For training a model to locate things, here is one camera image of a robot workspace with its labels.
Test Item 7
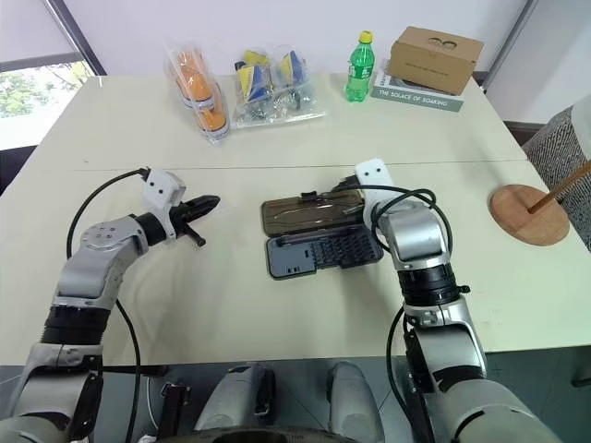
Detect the dark window frame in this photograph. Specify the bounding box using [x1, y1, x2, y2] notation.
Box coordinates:
[0, 0, 108, 78]

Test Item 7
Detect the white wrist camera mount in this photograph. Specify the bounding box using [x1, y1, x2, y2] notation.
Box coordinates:
[354, 158, 394, 228]
[140, 169, 187, 242]

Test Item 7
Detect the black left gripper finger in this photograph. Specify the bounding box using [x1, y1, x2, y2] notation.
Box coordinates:
[184, 194, 222, 216]
[181, 216, 207, 249]

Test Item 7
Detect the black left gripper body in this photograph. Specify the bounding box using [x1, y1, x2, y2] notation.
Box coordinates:
[169, 199, 196, 233]

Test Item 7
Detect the dark screwdriver bit case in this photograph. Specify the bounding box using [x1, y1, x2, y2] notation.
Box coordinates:
[260, 187, 385, 281]

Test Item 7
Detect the green soda bottle yellow cap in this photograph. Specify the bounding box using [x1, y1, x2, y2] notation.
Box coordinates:
[344, 30, 378, 104]

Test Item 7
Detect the black bracket under table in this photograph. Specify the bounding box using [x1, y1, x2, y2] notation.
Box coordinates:
[159, 381, 192, 437]

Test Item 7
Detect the round wooden base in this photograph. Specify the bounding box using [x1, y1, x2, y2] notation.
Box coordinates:
[488, 184, 572, 247]

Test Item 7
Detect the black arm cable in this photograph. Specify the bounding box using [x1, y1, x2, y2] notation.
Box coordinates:
[368, 185, 458, 443]
[66, 168, 151, 443]

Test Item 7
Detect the grey speckled fabric chair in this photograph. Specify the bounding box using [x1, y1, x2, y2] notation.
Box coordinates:
[521, 104, 591, 254]

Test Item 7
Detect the thin wooden stick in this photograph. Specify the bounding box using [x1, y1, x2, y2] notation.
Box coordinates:
[527, 161, 591, 215]

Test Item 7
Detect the plastic bag of blue-yellow items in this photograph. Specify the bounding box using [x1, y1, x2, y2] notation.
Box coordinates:
[229, 44, 327, 131]

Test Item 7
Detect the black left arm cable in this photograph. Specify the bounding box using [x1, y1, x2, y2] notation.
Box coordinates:
[66, 168, 151, 443]

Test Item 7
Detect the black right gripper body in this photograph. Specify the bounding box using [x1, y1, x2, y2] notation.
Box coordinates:
[329, 174, 367, 196]

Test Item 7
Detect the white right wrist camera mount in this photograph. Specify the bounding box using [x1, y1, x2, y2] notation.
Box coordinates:
[354, 158, 394, 228]

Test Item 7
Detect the brown cardboard box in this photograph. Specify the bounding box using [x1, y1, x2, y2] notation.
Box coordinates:
[386, 25, 486, 97]

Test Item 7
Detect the plastic bag of orange items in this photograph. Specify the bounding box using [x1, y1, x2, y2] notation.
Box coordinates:
[162, 39, 231, 147]

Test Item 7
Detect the grey rounded robot leg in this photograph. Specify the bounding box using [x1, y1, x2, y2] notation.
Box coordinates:
[192, 362, 279, 443]
[326, 361, 386, 443]

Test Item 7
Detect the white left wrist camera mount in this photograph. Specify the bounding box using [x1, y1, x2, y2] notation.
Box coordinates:
[140, 169, 187, 242]

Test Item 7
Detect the grey-green book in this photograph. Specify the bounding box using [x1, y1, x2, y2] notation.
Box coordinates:
[369, 69, 467, 114]

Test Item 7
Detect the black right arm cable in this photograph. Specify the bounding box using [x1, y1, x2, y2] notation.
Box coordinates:
[368, 185, 458, 443]

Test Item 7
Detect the grey metal door frame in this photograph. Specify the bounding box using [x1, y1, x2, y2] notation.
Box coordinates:
[485, 0, 542, 89]

